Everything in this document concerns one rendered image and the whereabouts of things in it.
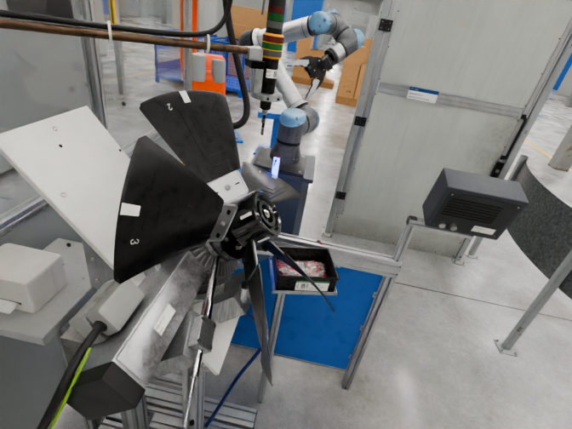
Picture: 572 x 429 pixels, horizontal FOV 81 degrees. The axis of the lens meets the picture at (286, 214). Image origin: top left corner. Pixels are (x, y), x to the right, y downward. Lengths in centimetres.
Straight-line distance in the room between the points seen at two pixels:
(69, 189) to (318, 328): 124
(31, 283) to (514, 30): 273
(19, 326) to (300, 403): 128
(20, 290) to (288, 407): 129
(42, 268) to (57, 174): 34
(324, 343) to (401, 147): 160
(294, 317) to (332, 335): 21
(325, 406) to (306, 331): 41
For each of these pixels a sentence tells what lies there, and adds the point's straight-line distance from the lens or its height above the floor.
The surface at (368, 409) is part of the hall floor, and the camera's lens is 199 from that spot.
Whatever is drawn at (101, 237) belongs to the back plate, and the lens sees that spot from 80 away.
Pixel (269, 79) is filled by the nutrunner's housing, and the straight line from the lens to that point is 76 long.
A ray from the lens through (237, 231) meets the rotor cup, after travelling 76.
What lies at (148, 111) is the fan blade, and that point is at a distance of 84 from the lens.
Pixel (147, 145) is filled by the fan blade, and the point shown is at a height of 142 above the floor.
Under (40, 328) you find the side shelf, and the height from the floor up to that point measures 86.
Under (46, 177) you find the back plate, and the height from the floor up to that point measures 129.
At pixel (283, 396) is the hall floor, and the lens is 190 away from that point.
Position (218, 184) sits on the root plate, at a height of 126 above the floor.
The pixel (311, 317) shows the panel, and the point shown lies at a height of 44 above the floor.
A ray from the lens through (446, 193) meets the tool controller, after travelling 122.
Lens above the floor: 163
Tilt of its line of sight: 31 degrees down
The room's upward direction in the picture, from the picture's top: 10 degrees clockwise
